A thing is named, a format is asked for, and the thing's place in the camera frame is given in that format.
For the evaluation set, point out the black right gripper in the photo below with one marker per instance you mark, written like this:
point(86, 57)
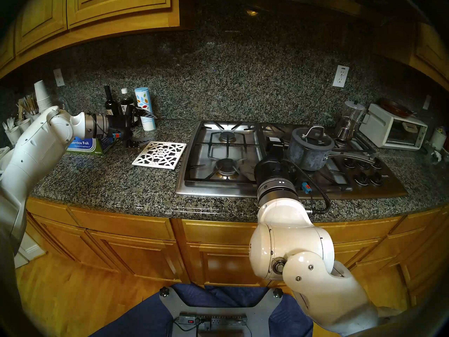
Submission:
point(273, 169)

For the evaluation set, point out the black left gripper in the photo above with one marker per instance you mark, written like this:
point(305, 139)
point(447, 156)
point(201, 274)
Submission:
point(115, 125)

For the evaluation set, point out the grey speckled saucepan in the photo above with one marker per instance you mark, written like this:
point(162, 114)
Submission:
point(305, 160)

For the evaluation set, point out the glass pot lid grey rim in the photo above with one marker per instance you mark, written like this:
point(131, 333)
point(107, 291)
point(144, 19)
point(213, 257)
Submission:
point(315, 141)

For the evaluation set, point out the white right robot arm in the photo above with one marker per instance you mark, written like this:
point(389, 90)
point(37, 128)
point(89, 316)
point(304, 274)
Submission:
point(291, 231)

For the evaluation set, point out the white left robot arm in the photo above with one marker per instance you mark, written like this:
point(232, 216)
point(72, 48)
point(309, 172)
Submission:
point(35, 143)

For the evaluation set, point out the leaf print salt canister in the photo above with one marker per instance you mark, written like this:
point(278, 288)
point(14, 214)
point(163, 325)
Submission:
point(142, 97)

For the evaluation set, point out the white lattice trivet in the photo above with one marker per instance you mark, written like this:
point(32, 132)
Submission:
point(159, 154)

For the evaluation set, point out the dark wine bottle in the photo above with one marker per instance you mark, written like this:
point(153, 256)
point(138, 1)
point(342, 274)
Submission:
point(110, 106)

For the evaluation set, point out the blue green foil box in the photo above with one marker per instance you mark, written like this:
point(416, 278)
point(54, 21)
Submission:
point(82, 145)

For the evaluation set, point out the stainless gas cooktop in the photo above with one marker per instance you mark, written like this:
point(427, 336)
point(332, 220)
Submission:
point(210, 174)

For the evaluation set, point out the glass blender jar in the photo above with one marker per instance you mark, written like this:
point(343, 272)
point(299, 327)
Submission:
point(350, 115)

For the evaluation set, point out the wooden lower cabinets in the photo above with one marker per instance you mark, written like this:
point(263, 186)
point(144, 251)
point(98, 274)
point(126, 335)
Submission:
point(122, 227)

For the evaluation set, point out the wooden cabinets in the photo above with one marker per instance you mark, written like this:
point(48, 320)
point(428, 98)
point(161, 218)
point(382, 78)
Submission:
point(122, 227)
point(87, 10)

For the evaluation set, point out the stack of paper cups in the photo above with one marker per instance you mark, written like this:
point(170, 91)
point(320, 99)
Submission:
point(42, 94)

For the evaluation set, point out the paper cup wooden utensils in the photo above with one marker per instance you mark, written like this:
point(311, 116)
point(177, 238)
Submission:
point(33, 118)

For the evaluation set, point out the white toaster oven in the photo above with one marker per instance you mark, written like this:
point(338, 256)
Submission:
point(377, 125)

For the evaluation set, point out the paper cup brown cutlery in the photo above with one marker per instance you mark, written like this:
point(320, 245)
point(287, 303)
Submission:
point(24, 126)

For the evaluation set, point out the paper cup plastic forks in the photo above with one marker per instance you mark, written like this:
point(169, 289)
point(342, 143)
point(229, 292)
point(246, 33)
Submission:
point(14, 135)

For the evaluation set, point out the wooden upper cabinets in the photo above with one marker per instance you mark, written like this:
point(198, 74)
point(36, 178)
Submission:
point(87, 10)

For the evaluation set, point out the blue blanket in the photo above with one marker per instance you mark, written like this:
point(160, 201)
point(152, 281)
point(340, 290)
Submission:
point(224, 294)

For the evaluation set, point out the red frying pan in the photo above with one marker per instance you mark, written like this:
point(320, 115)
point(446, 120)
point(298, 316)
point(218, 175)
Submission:
point(396, 108)

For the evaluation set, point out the grey power strip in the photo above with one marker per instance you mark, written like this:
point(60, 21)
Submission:
point(224, 319)

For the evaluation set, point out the small white figurine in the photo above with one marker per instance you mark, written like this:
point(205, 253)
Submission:
point(436, 155)

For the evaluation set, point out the wooden corner upper cabinet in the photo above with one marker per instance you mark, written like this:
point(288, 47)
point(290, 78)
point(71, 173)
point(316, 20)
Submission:
point(428, 48)

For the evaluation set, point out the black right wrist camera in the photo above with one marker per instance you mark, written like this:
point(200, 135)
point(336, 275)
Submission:
point(274, 144)

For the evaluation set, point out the white wall switch plate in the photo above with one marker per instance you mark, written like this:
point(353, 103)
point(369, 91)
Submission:
point(59, 77)

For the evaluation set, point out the white double wall outlet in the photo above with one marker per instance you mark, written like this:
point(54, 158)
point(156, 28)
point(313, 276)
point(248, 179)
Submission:
point(340, 76)

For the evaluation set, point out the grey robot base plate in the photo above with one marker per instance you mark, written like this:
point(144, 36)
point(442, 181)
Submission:
point(257, 311)

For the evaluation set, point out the narrow white wall plate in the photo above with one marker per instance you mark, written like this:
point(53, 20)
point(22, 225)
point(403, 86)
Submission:
point(427, 102)

